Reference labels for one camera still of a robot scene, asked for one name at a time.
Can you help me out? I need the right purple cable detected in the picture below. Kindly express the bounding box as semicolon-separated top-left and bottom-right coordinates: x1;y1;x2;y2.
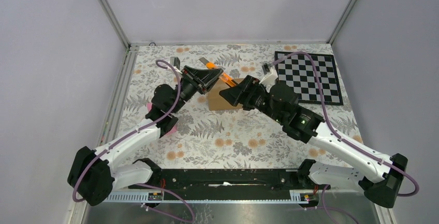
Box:
262;51;420;224

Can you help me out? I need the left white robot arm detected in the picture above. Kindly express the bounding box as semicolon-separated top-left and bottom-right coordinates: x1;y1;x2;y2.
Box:
67;66;223;206

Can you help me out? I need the floral patterned table mat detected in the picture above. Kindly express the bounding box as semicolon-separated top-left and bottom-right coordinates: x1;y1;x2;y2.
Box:
119;44;347;169

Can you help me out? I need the brown cardboard express box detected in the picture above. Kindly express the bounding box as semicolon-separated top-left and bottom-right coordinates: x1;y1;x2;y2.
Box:
207;80;242;111

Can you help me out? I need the purple cable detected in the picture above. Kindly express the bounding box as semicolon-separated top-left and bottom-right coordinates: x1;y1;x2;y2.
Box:
262;51;420;224
72;59;196;223

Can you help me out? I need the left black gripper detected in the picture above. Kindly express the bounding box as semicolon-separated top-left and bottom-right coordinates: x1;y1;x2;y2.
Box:
170;66;223;114

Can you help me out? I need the orange black utility knife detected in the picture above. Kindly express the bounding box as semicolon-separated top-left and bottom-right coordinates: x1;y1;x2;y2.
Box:
198;57;239;88

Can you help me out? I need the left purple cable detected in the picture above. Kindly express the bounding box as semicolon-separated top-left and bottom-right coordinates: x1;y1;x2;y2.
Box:
72;59;196;223

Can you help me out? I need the grey slotted cable duct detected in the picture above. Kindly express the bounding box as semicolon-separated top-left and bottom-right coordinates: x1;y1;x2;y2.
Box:
104;189;308;204

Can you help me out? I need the black white chessboard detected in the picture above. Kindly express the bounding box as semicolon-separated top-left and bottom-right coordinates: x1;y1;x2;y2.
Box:
275;53;344;106

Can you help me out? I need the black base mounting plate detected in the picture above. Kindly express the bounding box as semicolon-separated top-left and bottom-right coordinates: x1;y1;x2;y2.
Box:
146;169;324;194

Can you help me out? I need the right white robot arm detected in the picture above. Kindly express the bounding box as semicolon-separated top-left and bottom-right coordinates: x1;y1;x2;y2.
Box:
219;76;408;208

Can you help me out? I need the pink plastic bag package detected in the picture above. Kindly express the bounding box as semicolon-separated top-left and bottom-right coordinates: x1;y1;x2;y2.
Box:
145;103;179;137

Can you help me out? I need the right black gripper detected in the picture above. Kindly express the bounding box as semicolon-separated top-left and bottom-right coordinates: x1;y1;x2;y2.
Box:
218;74;285;124

